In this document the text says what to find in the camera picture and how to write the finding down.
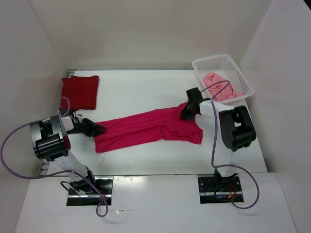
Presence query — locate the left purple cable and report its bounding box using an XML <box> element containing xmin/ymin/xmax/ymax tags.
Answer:
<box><xmin>0</xmin><ymin>96</ymin><xmax>109</xmax><ymax>217</ymax></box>

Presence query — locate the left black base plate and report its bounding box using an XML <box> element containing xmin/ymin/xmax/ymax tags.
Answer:
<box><xmin>61</xmin><ymin>176</ymin><xmax>114</xmax><ymax>206</ymax></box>

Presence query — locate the red t-shirt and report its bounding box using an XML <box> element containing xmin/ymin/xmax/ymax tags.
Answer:
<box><xmin>61</xmin><ymin>75</ymin><xmax>99</xmax><ymax>111</ymax></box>

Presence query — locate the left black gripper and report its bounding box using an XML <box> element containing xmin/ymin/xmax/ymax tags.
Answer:
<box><xmin>67</xmin><ymin>118</ymin><xmax>105</xmax><ymax>137</ymax></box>

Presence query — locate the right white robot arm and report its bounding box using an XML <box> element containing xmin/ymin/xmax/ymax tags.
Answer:
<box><xmin>180</xmin><ymin>88</ymin><xmax>257</xmax><ymax>192</ymax></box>

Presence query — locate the white plastic basket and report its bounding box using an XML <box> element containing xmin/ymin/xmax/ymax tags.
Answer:
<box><xmin>192</xmin><ymin>54</ymin><xmax>254</xmax><ymax>104</ymax></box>

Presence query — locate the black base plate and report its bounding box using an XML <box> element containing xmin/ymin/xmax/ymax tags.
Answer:
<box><xmin>197</xmin><ymin>174</ymin><xmax>244</xmax><ymax>204</ymax></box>
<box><xmin>61</xmin><ymin>176</ymin><xmax>114</xmax><ymax>206</ymax></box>

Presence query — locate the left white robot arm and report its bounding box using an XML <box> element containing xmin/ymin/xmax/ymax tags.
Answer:
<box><xmin>30</xmin><ymin>109</ymin><xmax>107</xmax><ymax>194</ymax></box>

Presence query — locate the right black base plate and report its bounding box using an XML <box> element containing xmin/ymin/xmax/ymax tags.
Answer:
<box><xmin>197</xmin><ymin>174</ymin><xmax>244</xmax><ymax>204</ymax></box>

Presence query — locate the purple cable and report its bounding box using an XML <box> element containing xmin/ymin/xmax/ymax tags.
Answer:
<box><xmin>200</xmin><ymin>80</ymin><xmax>260</xmax><ymax>210</ymax></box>
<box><xmin>0</xmin><ymin>96</ymin><xmax>109</xmax><ymax>217</ymax></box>

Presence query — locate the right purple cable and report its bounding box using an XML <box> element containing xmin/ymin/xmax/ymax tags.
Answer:
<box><xmin>200</xmin><ymin>80</ymin><xmax>260</xmax><ymax>210</ymax></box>

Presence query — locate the light pink t-shirt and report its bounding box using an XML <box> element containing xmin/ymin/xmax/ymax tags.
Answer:
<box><xmin>203</xmin><ymin>72</ymin><xmax>243</xmax><ymax>101</ymax></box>

